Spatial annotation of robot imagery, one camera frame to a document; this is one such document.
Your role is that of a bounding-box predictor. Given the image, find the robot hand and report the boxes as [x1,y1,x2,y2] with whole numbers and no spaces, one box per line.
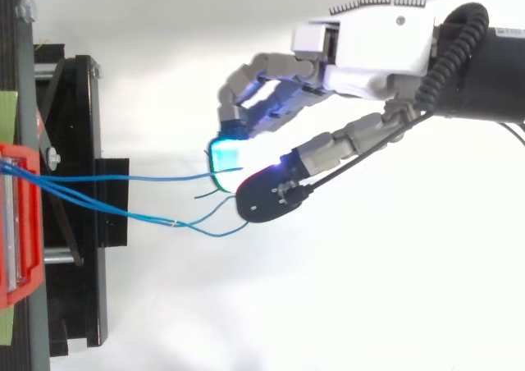
[203,0,438,224]

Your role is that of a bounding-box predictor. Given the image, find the blue cable bundle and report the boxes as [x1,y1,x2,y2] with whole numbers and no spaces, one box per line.
[0,159,250,239]

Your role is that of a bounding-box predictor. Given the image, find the black stand with green tape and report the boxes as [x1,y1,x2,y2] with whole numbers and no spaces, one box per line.
[0,0,130,371]

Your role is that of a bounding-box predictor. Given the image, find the black coiled cable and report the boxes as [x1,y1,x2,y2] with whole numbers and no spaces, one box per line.
[413,2,491,113]

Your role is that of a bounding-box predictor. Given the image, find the thin black cable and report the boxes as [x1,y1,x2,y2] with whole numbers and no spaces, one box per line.
[500,121,525,147]
[297,110,436,191]

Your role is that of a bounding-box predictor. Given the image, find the red bin with cable outlet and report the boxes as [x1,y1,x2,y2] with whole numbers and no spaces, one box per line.
[0,142,45,309]

